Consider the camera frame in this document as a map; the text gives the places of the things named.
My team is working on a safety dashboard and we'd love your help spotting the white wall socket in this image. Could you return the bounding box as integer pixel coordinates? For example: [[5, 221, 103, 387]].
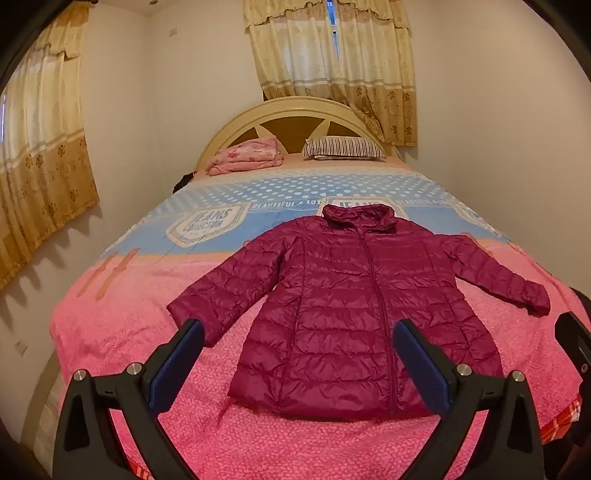
[[14, 340, 27, 356]]

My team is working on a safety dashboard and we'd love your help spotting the folded pink floral blanket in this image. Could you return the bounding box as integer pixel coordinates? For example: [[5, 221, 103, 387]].
[[205, 136, 283, 176]]

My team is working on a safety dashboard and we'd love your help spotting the beige patterned window curtain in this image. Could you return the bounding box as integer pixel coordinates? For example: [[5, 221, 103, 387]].
[[242, 1, 418, 147]]

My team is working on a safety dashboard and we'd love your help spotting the magenta quilted puffer jacket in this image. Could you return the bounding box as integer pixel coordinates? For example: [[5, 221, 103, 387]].
[[167, 204, 551, 420]]

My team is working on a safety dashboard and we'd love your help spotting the beige side window curtain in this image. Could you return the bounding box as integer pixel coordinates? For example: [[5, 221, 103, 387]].
[[1, 1, 100, 285]]

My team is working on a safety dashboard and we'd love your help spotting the striped pillow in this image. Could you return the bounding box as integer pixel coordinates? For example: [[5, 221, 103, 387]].
[[301, 136, 387, 160]]

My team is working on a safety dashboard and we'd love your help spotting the cream arched wooden headboard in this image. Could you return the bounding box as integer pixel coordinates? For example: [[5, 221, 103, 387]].
[[195, 96, 379, 171]]

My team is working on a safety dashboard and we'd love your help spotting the pink and blue bedspread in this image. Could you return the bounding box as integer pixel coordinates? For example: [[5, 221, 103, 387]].
[[50, 161, 587, 479]]

